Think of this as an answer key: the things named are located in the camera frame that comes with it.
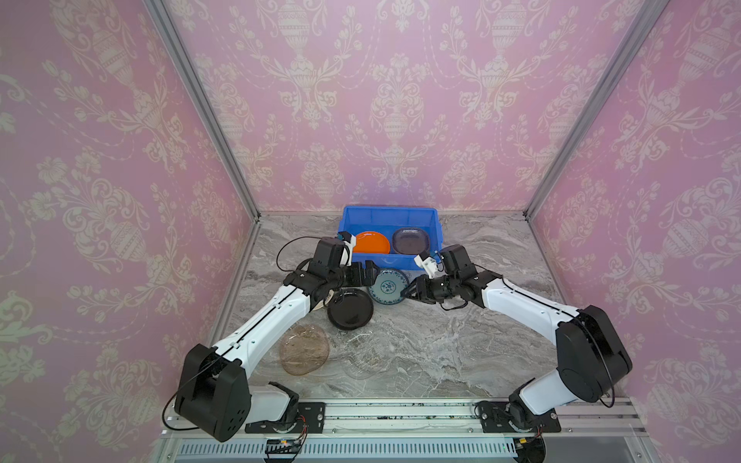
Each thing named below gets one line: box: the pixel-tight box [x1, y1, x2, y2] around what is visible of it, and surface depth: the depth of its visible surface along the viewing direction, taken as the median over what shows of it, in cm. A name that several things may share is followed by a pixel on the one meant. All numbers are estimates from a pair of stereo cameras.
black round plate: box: [327, 287, 375, 331], surface depth 94 cm
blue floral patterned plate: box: [367, 268, 410, 306], surface depth 101 cm
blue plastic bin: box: [338, 204, 444, 271], surface depth 114 cm
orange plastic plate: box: [353, 230, 391, 254], surface depth 108 cm
